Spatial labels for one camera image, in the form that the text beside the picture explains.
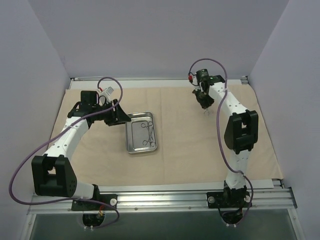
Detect back aluminium rail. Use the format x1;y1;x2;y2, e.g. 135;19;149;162
71;76;249;82

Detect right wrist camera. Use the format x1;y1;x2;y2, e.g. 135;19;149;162
195;68;210;83

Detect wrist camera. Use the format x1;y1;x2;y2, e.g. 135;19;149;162
195;68;210;83
103;86;114;97

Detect aluminium front rail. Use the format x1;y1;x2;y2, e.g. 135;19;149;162
29;187;298;213

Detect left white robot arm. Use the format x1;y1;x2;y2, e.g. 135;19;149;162
31;87;131;210

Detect steel instrument tray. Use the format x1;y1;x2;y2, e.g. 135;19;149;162
125;111;158;154

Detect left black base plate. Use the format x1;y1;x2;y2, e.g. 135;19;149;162
71;194;118;212

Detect steel forceps clamp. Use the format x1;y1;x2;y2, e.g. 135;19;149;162
141;121;155;147

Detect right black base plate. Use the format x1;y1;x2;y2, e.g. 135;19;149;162
206;191;252;209

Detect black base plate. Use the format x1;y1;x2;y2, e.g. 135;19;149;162
206;191;252;209
71;194;118;212

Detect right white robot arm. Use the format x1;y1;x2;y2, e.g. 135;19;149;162
188;75;259;207

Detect steel surgical scissors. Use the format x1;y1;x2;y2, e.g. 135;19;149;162
147;121;156;147

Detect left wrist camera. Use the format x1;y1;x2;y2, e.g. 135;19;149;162
103;86;114;97

